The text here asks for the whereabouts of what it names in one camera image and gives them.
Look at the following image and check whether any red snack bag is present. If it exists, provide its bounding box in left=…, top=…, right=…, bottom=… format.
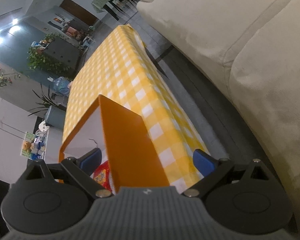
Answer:
left=93, top=161, right=112, bottom=191

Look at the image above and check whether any orange cardboard box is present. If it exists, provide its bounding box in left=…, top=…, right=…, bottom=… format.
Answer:
left=59, top=95, right=169, bottom=193

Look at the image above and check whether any grey trash bin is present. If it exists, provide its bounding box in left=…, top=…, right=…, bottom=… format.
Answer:
left=44, top=105, right=66, bottom=131

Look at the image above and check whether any white tv cabinet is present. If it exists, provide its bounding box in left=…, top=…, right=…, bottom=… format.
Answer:
left=0, top=98, right=37, bottom=184

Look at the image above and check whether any blue water bottle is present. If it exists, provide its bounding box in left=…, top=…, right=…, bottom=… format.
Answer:
left=52, top=76, right=70, bottom=96

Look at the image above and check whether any yellow checkered tablecloth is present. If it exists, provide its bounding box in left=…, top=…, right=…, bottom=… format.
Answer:
left=60, top=25, right=206, bottom=192

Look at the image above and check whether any grey drawer cabinet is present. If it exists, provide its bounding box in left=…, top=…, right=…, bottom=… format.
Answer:
left=43, top=37, right=82, bottom=77

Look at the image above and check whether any green potted plant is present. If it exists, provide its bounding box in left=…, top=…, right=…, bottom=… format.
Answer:
left=27, top=47, right=70, bottom=76

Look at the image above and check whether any beige sofa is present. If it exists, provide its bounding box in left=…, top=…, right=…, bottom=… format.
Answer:
left=135, top=0, right=300, bottom=230

